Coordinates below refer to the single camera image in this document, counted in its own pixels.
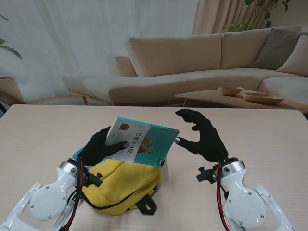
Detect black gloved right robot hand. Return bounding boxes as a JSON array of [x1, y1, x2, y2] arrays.
[[175, 108, 229, 164]]

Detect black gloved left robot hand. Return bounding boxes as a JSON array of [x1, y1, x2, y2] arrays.
[[78, 126, 129, 167]]

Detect yellow and blue school bag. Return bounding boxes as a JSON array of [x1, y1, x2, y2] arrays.
[[72, 149, 162, 216]]

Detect teal and white cover book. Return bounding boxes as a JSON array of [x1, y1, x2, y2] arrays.
[[105, 117, 180, 170]]

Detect wooden coffee table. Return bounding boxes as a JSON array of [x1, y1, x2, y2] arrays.
[[175, 88, 308, 114]]

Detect small deep wooden bowl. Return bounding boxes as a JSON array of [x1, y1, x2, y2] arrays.
[[218, 86, 244, 96]]

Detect wide shallow wooden bowl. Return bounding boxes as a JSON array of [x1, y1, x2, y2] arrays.
[[242, 92, 285, 104]]

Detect beige sofa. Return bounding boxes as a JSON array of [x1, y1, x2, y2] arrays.
[[62, 25, 308, 107]]

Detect beige plant pot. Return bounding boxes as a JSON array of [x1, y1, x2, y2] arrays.
[[0, 76, 25, 104]]

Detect grey cushion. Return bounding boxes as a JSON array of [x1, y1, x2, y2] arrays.
[[250, 28, 308, 70]]

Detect sheer white curtain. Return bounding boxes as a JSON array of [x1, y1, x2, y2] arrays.
[[0, 0, 200, 104]]

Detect beige cushion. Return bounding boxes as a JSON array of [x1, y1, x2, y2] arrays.
[[276, 34, 308, 77]]

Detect beige curtain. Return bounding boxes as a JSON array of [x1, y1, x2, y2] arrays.
[[192, 0, 308, 36]]

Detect pale green leafy plant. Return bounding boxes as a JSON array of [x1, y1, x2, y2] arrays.
[[0, 13, 23, 60]]

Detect tall green leafy plant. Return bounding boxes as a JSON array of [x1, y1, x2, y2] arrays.
[[221, 0, 292, 33]]

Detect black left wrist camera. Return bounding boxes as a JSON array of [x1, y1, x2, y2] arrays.
[[86, 172, 103, 188]]

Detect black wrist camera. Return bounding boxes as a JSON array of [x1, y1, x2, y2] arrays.
[[86, 172, 103, 188], [196, 166, 218, 185]]

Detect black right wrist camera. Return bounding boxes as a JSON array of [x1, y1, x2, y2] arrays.
[[196, 166, 218, 185]]

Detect red black left arm cables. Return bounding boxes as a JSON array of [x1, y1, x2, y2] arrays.
[[61, 160, 90, 231]]

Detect red black arm cables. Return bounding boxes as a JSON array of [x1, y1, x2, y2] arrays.
[[61, 160, 90, 231], [215, 162, 233, 231]]

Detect red black right arm cables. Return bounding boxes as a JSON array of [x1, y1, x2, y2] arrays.
[[215, 162, 233, 231]]

